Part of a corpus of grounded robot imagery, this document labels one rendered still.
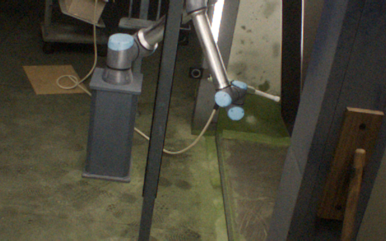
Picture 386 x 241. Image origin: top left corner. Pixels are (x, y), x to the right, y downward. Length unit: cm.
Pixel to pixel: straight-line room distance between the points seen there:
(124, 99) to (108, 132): 24
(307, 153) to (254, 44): 296
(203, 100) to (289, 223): 302
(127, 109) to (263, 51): 122
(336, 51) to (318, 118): 16
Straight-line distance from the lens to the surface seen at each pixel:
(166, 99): 238
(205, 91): 446
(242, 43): 436
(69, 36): 593
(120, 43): 359
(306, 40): 323
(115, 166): 385
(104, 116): 370
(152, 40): 367
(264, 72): 445
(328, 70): 137
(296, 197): 150
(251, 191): 394
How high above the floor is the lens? 204
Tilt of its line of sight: 25 degrees down
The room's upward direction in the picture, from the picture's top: 9 degrees clockwise
